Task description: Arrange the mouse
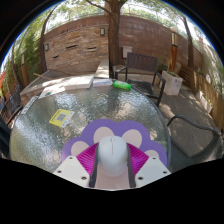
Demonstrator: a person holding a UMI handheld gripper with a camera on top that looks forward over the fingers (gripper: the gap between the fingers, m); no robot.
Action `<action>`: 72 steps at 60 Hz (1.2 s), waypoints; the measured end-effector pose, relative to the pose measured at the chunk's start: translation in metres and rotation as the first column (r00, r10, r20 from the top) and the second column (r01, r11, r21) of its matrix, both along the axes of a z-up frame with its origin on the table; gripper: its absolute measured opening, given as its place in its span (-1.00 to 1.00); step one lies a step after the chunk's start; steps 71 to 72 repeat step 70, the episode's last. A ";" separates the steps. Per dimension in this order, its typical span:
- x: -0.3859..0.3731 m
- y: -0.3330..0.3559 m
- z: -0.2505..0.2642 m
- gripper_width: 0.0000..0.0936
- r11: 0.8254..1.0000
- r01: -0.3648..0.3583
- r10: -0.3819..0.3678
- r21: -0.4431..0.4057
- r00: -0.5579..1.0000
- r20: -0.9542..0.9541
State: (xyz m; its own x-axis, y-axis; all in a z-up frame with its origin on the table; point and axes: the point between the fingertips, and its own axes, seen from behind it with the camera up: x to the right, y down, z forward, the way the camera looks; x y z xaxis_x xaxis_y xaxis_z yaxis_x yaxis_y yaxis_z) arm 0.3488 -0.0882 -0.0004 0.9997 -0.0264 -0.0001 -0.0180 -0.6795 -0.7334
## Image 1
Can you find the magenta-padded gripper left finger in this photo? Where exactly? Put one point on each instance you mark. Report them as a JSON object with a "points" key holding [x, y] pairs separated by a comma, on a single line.
{"points": [[71, 170]]}

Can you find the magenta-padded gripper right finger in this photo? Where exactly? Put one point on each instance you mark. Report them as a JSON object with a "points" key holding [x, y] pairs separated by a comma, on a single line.
{"points": [[151, 170]]}

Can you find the white computer mouse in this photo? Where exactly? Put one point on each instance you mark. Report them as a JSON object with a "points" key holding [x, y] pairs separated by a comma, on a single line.
{"points": [[112, 155]]}

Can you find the purple paw-shaped mouse pad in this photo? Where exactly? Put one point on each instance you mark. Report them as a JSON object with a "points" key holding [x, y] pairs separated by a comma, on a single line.
{"points": [[116, 128]]}

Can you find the yellow square card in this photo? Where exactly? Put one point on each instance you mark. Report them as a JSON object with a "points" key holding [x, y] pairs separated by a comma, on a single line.
{"points": [[61, 118]]}

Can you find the black metal armchair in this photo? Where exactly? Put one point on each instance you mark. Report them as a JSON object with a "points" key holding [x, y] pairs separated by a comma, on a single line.
{"points": [[200, 128]]}

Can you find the flat white box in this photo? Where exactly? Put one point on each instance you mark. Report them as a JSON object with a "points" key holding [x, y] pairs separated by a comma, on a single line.
{"points": [[78, 82]]}

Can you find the green packet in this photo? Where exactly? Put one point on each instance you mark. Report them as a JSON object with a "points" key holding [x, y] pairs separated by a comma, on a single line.
{"points": [[122, 85]]}

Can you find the black mesh chair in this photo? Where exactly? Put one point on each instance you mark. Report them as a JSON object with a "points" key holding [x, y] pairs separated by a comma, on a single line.
{"points": [[15, 100]]}

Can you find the dark slatted wooden chair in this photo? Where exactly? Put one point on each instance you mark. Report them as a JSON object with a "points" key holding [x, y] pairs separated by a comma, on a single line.
{"points": [[141, 63]]}

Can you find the thin curved tree trunk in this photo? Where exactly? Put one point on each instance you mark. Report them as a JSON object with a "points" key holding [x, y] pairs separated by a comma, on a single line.
{"points": [[43, 43]]}

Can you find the thick tree trunk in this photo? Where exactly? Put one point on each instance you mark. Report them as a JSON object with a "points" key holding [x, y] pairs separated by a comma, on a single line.
{"points": [[114, 36]]}

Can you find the wooden post with lamp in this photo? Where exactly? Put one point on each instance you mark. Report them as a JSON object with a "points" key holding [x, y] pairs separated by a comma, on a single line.
{"points": [[174, 50], [24, 71]]}

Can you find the white wall box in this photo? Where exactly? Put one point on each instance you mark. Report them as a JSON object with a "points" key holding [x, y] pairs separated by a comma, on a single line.
{"points": [[127, 52]]}

